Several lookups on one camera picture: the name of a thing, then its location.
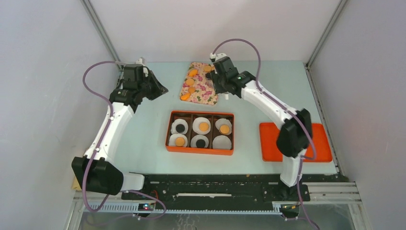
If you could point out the aluminium frame rail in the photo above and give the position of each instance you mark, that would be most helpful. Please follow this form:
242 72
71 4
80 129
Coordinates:
320 194

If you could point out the orange box lid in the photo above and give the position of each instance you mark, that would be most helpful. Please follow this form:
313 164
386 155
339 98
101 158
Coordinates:
268 135

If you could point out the floral pink serving tray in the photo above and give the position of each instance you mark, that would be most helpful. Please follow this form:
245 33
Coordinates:
204 93

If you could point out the orange compartment cookie box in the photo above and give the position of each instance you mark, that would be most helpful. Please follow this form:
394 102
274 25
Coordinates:
189 116

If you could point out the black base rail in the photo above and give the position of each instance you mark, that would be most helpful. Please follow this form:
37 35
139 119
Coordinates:
223 192

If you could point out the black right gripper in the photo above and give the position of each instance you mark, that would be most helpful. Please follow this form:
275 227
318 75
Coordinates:
216 89

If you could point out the round tan biscuit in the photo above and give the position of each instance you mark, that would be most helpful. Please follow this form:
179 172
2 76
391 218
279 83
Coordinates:
224 129
203 126
207 68
190 82
180 142

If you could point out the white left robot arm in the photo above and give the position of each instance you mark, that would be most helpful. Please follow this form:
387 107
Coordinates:
95 171

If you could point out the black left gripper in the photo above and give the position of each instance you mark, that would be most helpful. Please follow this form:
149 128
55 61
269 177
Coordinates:
160 89

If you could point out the orange fish-shaped cookie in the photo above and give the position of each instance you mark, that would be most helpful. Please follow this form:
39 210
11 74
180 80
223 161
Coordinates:
185 97
193 73

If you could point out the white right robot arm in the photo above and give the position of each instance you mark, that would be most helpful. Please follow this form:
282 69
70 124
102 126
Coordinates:
295 126

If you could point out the yellow cloth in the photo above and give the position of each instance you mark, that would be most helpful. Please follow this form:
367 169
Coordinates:
75 185

